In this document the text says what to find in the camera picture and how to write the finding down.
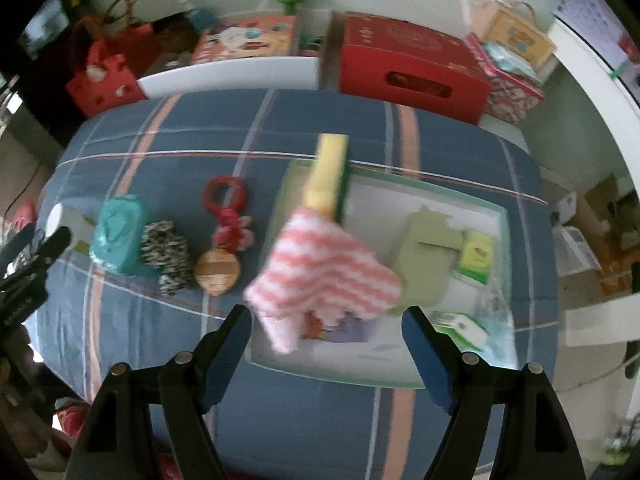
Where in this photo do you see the yellow and green sponge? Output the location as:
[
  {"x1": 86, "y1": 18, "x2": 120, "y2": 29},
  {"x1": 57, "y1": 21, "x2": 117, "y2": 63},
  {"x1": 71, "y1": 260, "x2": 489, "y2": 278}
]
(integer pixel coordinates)
[{"x1": 302, "y1": 134, "x2": 351, "y2": 223}]

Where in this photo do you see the red cardboard box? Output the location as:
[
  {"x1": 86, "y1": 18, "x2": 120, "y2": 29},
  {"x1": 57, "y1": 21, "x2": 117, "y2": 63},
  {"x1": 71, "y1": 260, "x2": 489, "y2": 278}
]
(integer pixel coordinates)
[{"x1": 337, "y1": 10, "x2": 492, "y2": 126}]

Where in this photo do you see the white and green box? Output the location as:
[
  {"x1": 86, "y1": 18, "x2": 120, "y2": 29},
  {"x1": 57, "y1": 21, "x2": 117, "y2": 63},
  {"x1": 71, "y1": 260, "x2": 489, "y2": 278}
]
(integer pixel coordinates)
[{"x1": 430, "y1": 310, "x2": 488, "y2": 353}]

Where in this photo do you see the small green box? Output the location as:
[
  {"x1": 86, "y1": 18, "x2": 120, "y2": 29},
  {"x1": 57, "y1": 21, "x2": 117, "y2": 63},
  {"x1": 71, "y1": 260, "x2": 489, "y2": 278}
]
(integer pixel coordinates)
[{"x1": 455, "y1": 229, "x2": 496, "y2": 286}]

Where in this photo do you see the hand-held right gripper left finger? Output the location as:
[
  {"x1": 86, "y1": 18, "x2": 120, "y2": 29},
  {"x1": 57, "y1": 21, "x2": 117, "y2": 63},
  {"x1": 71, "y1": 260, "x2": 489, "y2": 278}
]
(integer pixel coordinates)
[{"x1": 65, "y1": 304, "x2": 252, "y2": 480}]

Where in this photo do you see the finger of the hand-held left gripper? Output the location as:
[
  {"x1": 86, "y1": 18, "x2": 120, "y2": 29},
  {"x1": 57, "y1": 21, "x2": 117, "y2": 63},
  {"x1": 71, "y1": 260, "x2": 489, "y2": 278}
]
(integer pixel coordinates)
[
  {"x1": 0, "y1": 226, "x2": 73, "y2": 294},
  {"x1": 0, "y1": 225, "x2": 37, "y2": 269}
]

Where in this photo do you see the white plastic bottle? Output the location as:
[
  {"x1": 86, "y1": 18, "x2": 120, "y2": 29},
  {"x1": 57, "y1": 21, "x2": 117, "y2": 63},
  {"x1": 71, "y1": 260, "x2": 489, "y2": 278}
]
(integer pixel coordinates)
[{"x1": 47, "y1": 202, "x2": 98, "y2": 256}]

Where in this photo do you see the light green cloth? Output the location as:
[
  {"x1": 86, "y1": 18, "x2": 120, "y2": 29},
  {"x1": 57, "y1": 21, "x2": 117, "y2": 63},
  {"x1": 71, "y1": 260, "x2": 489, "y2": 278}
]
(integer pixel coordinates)
[{"x1": 387, "y1": 205, "x2": 466, "y2": 317}]

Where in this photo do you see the red ring rattle toy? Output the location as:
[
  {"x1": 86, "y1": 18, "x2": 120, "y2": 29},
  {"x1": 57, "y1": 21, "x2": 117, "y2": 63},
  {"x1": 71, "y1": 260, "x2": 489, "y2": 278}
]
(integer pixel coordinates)
[{"x1": 202, "y1": 175, "x2": 256, "y2": 253}]

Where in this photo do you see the teal plastic toy case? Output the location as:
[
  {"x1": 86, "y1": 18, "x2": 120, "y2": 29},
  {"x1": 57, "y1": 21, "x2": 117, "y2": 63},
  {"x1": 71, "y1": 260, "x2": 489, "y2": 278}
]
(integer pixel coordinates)
[{"x1": 90, "y1": 194, "x2": 156, "y2": 276}]

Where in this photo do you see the brown round wooden toy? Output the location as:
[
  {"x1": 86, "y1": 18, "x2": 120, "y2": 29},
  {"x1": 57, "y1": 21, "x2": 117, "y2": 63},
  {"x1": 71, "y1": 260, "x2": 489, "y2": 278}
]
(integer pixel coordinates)
[{"x1": 194, "y1": 249, "x2": 240, "y2": 296}]

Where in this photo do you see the orange toy box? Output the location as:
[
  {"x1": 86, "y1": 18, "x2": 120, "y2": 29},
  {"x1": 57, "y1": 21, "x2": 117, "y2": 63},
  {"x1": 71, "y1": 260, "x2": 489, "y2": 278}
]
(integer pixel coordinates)
[{"x1": 190, "y1": 14, "x2": 298, "y2": 66}]

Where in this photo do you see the leopard print scrunchie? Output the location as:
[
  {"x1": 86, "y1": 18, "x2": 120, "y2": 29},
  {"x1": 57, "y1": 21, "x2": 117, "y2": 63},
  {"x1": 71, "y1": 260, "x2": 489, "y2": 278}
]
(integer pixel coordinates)
[{"x1": 140, "y1": 220, "x2": 193, "y2": 297}]

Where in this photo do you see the red gift bag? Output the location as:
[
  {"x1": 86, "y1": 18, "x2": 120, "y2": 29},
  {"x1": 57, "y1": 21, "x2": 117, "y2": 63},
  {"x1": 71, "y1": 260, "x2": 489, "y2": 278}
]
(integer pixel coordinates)
[{"x1": 65, "y1": 0, "x2": 153, "y2": 116}]

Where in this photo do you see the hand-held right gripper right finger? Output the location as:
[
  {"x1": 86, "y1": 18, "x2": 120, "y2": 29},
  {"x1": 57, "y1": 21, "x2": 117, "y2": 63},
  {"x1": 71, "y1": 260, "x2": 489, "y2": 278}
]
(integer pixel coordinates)
[{"x1": 401, "y1": 305, "x2": 586, "y2": 480}]

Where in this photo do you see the pink striped towel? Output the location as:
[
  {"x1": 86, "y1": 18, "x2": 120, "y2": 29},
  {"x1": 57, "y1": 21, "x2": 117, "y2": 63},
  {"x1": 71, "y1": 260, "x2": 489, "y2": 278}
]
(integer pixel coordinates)
[{"x1": 243, "y1": 207, "x2": 403, "y2": 353}]

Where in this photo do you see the teal mesh bundle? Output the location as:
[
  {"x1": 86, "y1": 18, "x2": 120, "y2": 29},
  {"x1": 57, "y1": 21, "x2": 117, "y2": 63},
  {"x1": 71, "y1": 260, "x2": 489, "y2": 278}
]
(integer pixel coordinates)
[{"x1": 187, "y1": 7, "x2": 218, "y2": 31}]

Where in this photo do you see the teal shallow box tray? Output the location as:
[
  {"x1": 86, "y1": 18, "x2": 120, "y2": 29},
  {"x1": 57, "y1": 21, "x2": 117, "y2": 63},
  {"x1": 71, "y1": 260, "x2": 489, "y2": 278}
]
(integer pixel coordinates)
[{"x1": 245, "y1": 157, "x2": 516, "y2": 391}]

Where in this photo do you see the red patterned gift box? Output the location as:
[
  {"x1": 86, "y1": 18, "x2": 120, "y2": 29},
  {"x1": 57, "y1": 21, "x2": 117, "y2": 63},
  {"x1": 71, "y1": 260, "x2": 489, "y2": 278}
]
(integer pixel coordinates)
[{"x1": 465, "y1": 35, "x2": 546, "y2": 126}]

